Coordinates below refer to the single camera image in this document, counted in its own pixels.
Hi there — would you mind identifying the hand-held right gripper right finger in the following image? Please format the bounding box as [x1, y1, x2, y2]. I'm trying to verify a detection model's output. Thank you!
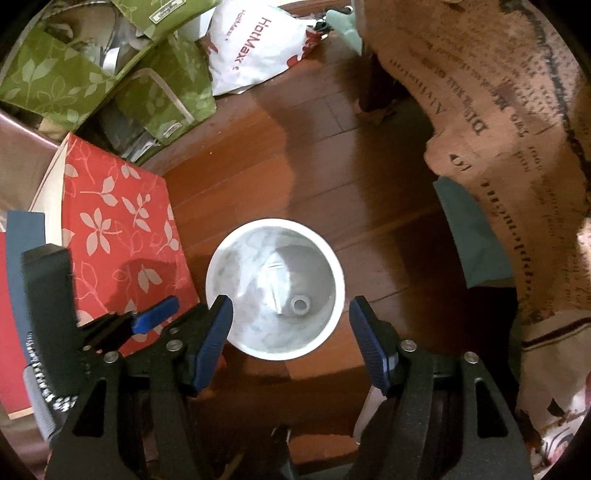
[348, 295, 535, 480]

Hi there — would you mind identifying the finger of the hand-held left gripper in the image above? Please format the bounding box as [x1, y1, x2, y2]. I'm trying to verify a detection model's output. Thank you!
[78, 296, 180, 358]

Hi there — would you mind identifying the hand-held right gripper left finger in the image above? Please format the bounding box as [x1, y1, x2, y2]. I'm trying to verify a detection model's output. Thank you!
[45, 295, 234, 480]

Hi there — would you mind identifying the white bowl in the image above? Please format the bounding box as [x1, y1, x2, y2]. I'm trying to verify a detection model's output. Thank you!
[205, 219, 346, 357]

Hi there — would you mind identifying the red floral fabric box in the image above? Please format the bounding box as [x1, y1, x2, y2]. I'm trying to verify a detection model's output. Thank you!
[60, 133, 200, 358]

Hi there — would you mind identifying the pinkish brown panel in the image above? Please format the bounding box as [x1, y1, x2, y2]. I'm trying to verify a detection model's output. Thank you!
[0, 113, 71, 214]

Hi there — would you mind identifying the grey green box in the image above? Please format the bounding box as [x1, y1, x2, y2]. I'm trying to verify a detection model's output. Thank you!
[433, 176, 516, 288]

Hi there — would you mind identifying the cream printed cloth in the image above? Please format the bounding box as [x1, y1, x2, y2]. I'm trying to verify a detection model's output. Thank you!
[516, 318, 588, 477]

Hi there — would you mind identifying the green floral fabric box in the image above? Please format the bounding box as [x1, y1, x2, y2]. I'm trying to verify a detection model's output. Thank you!
[0, 30, 117, 134]
[113, 34, 218, 141]
[111, 0, 223, 41]

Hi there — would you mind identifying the dark wooden furniture leg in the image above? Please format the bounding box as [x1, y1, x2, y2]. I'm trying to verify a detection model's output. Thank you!
[357, 50, 408, 114]

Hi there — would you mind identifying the brown printed cloth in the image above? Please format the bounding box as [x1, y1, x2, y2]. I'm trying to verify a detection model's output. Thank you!
[360, 0, 591, 324]

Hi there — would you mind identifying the white plastic bag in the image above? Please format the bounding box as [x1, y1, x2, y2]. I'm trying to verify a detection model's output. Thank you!
[198, 0, 325, 96]

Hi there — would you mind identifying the teal plastic object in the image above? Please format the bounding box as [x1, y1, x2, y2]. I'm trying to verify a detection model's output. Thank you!
[325, 7, 366, 57]

